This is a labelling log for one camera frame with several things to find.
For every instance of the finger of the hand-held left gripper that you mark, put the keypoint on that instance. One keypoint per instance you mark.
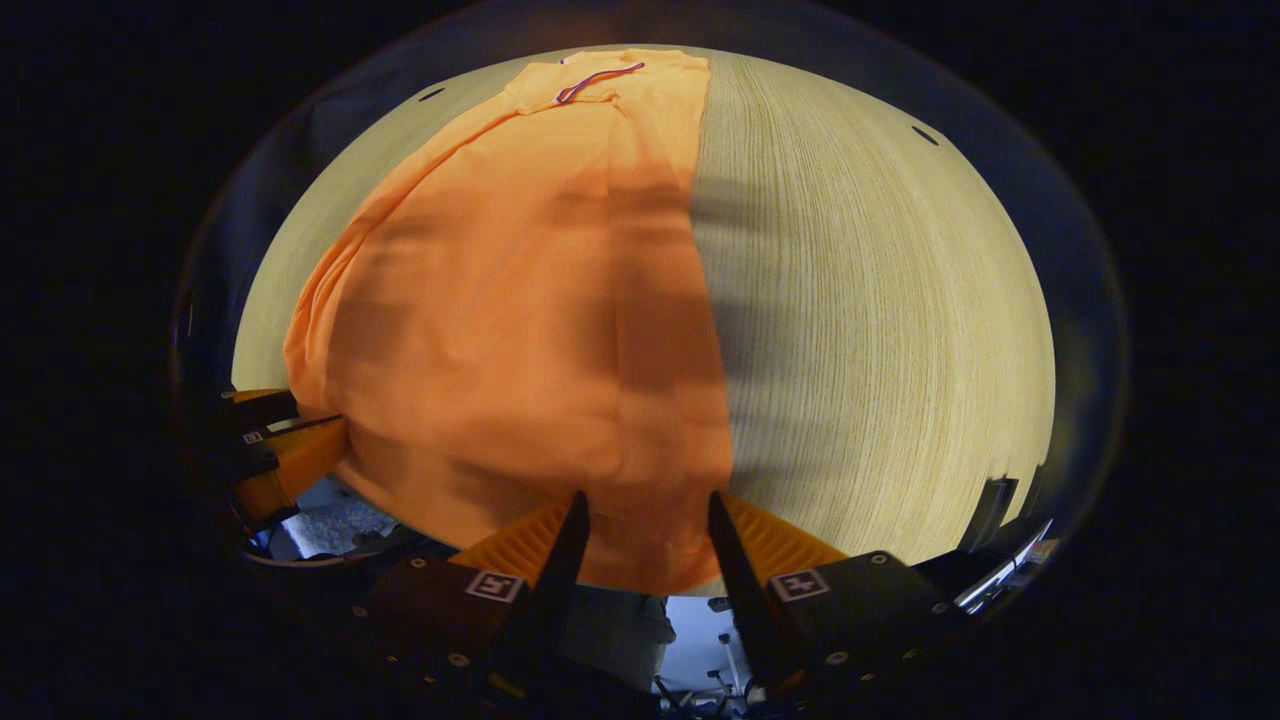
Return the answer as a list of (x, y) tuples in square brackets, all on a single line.
[(262, 410), (310, 455)]

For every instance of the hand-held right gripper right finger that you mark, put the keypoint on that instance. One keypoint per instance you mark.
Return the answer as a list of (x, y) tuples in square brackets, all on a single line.
[(740, 590)]

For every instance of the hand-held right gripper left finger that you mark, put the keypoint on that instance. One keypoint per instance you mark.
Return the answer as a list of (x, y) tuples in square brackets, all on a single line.
[(560, 580)]

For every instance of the orange T-shirt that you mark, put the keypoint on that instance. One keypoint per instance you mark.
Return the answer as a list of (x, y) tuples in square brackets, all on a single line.
[(520, 320)]

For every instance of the person's grey trousers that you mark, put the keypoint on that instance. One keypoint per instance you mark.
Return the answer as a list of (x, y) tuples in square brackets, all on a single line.
[(620, 630)]

